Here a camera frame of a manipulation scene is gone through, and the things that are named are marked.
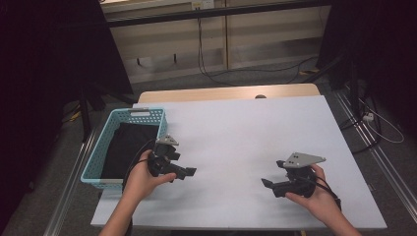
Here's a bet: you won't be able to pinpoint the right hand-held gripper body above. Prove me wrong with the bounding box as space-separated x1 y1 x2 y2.
273 151 328 199

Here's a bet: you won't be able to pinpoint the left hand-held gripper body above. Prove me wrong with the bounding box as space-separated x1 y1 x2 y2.
147 134 180 178

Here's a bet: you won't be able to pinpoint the black pants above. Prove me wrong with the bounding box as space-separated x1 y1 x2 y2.
100 122 160 180

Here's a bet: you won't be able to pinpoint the light blue perforated plastic basket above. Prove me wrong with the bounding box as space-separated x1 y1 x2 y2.
80 107 169 191

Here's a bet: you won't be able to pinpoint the person's left hand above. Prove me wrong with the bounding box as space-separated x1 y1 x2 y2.
122 149 177 205

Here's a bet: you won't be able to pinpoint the person's right hand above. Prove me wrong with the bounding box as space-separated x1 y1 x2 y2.
284 164 340 225

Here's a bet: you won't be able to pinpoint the light wooden table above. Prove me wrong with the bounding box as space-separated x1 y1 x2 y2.
137 83 322 104

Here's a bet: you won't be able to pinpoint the black metal stand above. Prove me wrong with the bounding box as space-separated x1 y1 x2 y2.
78 82 139 144
303 53 360 109

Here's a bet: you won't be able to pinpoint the long beige cabinet desk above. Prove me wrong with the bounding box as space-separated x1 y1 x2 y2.
99 0 332 85

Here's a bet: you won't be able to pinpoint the black curtain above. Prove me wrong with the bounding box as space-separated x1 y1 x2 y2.
0 0 136 230
316 0 417 139

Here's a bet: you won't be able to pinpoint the left hand-held gripper black cable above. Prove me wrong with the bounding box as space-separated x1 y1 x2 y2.
121 139 157 236

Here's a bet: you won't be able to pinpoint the hand-held gripper black cable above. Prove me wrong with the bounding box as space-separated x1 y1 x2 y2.
121 139 157 236
294 173 342 210

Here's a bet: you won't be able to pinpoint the right hand-held gripper black cable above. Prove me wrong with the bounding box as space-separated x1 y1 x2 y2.
294 173 342 210

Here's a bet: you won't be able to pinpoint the black cable bundle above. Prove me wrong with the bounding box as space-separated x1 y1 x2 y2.
338 83 383 155

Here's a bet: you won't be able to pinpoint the metal floor rail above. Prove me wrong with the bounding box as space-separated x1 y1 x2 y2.
43 129 99 236
332 89 417 214

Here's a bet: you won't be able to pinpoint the black floor cable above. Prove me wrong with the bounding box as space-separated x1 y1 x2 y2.
209 55 319 80

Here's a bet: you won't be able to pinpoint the white cable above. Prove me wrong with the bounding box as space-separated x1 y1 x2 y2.
358 97 406 145

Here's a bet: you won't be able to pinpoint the black hanging power cable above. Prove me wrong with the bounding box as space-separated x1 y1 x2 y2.
196 8 239 88

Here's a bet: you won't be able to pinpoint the white wall socket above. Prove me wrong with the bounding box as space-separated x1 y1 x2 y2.
191 0 215 10

